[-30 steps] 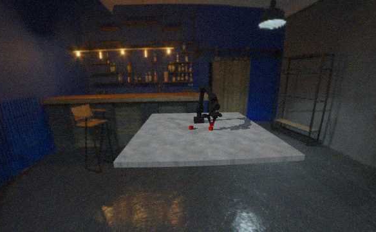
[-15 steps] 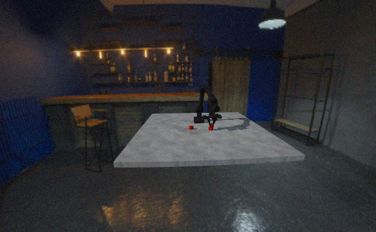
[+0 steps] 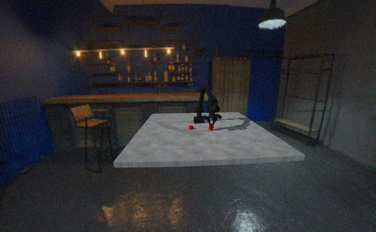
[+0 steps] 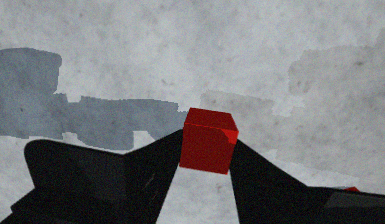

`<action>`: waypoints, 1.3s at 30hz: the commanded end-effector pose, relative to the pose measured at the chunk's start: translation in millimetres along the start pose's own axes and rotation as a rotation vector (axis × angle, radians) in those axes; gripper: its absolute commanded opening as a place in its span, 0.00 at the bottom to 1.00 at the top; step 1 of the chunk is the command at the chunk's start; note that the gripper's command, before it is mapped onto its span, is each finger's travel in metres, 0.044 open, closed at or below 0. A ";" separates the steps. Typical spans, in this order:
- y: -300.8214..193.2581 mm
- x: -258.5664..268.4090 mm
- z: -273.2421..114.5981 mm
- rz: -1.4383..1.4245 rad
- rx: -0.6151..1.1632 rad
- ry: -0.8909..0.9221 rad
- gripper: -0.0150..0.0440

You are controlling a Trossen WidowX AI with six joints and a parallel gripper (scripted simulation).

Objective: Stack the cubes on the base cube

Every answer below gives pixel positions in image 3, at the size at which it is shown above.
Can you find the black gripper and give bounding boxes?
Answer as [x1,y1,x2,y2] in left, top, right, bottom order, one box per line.
[202,110,222,126]

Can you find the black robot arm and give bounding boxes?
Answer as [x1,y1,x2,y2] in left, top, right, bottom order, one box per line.
[195,84,220,120]

